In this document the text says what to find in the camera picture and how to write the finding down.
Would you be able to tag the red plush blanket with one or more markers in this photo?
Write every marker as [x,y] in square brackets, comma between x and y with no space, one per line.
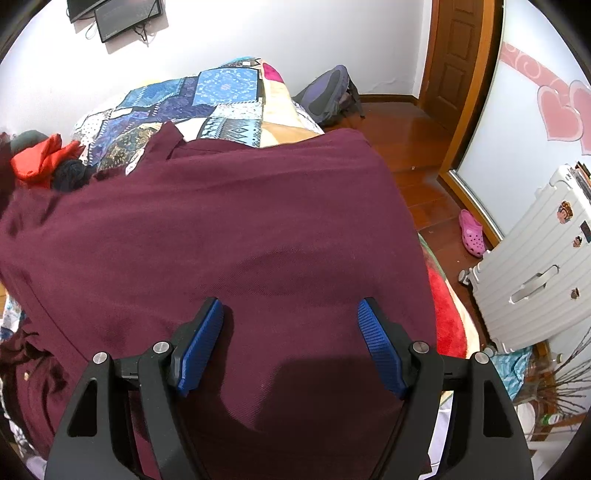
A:
[443,304]

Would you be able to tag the small items on suitcase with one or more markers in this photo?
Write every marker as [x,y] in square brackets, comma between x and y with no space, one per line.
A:
[582,173]

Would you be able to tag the white ribbed suitcase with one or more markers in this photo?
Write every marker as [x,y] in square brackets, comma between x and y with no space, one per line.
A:
[531,258]

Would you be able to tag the pink clog shoe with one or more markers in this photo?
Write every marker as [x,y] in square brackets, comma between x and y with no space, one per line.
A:
[473,230]

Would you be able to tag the bundle of dry twigs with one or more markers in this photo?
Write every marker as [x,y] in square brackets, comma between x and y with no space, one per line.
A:
[563,383]

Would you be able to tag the brown wooden door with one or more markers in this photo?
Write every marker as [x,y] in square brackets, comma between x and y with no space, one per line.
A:
[455,60]

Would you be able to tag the teal cloth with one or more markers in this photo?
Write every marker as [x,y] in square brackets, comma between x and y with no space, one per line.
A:
[512,374]

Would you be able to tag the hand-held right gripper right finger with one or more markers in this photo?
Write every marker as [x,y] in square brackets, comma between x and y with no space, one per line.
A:
[383,350]

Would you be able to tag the dark grey cushion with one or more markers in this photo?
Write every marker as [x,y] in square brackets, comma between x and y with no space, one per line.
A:
[27,138]

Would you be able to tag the small black monitor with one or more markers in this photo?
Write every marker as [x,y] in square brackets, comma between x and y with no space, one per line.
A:
[127,16]

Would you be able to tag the red folded garment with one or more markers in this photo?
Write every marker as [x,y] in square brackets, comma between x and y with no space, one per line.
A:
[37,161]

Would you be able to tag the patchwork bed blanket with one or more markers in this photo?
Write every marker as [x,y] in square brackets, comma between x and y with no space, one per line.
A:
[221,87]

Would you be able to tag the maroon button-up shirt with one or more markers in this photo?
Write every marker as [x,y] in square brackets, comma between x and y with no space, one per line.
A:
[231,230]

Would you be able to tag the wall-mounted black television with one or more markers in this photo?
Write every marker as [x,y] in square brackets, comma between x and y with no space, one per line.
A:
[83,8]

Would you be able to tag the wardrobe sliding door with hearts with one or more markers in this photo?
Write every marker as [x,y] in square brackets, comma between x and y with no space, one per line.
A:
[517,152]

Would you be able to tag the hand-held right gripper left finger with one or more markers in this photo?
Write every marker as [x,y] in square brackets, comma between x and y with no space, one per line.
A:
[198,350]

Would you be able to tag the navy folded garment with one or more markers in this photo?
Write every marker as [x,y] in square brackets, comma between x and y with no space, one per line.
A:
[69,175]

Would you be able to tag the grey backpack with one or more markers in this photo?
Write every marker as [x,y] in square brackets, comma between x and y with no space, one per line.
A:
[323,97]

